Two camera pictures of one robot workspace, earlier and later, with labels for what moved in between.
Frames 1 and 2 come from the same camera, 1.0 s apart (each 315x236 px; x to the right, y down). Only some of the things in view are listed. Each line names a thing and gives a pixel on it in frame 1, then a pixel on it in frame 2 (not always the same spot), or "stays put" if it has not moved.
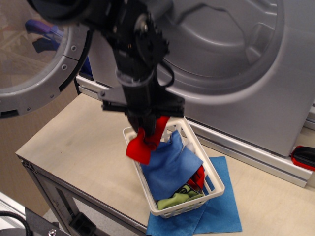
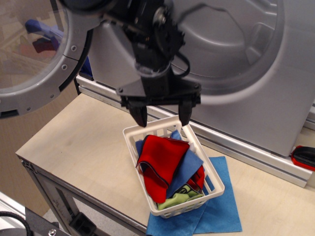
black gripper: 142,103 → 161,89
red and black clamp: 303,157 stays put
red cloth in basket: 197,180 stays put
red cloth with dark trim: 140,148 → 157,157
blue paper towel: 219,214 stays put
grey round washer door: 38,57 stays put
